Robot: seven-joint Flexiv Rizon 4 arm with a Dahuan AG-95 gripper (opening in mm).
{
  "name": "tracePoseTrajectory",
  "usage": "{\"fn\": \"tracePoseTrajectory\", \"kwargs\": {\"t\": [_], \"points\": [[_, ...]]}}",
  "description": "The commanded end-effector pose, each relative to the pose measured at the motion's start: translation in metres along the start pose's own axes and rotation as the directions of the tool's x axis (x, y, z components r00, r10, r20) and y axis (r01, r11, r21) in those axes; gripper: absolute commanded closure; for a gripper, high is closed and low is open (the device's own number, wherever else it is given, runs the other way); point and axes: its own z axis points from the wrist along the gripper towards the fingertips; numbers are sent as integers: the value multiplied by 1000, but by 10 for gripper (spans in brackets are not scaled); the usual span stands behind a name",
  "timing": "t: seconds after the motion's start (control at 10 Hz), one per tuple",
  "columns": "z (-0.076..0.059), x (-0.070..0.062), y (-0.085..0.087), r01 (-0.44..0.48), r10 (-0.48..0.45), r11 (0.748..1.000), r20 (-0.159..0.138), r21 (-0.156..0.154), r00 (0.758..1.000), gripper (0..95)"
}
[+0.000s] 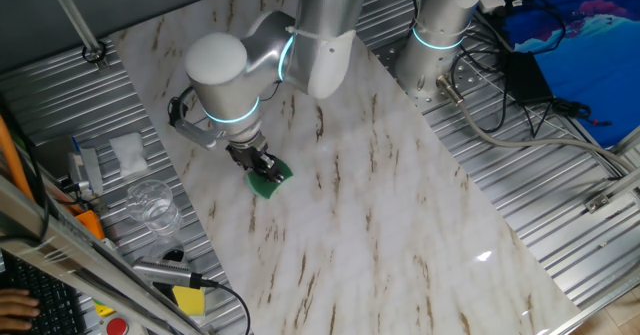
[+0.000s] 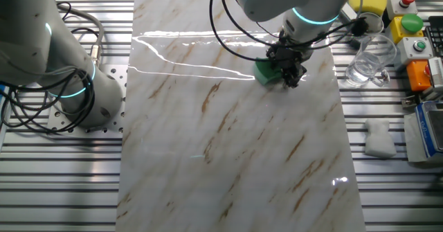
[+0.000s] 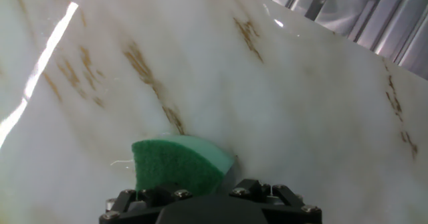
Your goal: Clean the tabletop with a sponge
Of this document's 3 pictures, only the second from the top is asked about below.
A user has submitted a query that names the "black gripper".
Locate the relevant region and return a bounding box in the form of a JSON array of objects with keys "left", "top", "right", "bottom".
[{"left": 266, "top": 37, "right": 314, "bottom": 88}]

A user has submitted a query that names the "green scouring sponge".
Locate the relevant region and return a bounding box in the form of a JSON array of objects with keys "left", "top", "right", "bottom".
[{"left": 253, "top": 57, "right": 285, "bottom": 87}]

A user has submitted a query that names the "yellow sponge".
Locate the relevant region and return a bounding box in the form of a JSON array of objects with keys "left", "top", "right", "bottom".
[{"left": 347, "top": 0, "right": 388, "bottom": 17}]

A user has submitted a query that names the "clear glass beaker with water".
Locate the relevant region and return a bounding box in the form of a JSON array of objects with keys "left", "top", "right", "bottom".
[{"left": 345, "top": 34, "right": 398, "bottom": 87}]

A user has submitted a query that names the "small clear glass cup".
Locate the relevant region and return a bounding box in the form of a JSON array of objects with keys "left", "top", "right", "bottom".
[{"left": 359, "top": 12, "right": 385, "bottom": 36}]

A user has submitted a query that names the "marble pattern board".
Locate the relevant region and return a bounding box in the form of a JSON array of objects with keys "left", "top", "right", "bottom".
[{"left": 116, "top": 0, "right": 367, "bottom": 232}]

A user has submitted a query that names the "white crumpled cloth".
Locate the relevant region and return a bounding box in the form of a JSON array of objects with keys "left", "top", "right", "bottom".
[{"left": 363, "top": 118, "right": 398, "bottom": 159}]

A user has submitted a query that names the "orange button box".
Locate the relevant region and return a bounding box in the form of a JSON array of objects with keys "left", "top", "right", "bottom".
[{"left": 406, "top": 59, "right": 433, "bottom": 93}]

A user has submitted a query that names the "grey box with small green button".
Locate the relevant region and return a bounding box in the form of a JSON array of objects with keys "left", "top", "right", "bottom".
[{"left": 396, "top": 36, "right": 434, "bottom": 66}]

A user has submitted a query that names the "yellow box with green button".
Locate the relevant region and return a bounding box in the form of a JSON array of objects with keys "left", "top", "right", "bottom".
[{"left": 389, "top": 13, "right": 425, "bottom": 45}]

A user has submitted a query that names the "red round button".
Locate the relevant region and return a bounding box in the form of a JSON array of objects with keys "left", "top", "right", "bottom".
[{"left": 386, "top": 0, "right": 419, "bottom": 21}]

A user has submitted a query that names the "white digital scale blue trim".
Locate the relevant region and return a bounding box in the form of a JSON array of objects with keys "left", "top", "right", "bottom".
[{"left": 403, "top": 100, "right": 443, "bottom": 163}]

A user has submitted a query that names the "black keyboard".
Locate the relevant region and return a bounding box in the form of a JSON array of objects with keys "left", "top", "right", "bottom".
[{"left": 424, "top": 15, "right": 443, "bottom": 58}]

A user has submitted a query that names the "wrist camera on silver bracket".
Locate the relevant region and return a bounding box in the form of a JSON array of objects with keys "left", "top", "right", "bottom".
[{"left": 338, "top": 6, "right": 359, "bottom": 27}]

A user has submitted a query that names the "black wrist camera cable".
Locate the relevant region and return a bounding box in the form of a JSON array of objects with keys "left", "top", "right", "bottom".
[{"left": 208, "top": 0, "right": 370, "bottom": 62}]

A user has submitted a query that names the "silver depth camera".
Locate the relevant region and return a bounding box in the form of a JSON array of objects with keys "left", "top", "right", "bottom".
[{"left": 427, "top": 56, "right": 443, "bottom": 94}]

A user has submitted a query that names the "perforated aluminium base plate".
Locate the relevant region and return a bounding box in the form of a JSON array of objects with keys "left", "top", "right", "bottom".
[{"left": 46, "top": 64, "right": 127, "bottom": 134}]

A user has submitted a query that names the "grey cable with metal connector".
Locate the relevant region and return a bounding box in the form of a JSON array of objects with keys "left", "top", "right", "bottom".
[{"left": 57, "top": 3, "right": 105, "bottom": 69}]

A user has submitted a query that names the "black cable bundle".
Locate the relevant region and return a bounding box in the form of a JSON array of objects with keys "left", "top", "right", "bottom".
[{"left": 0, "top": 69, "right": 96, "bottom": 136}]

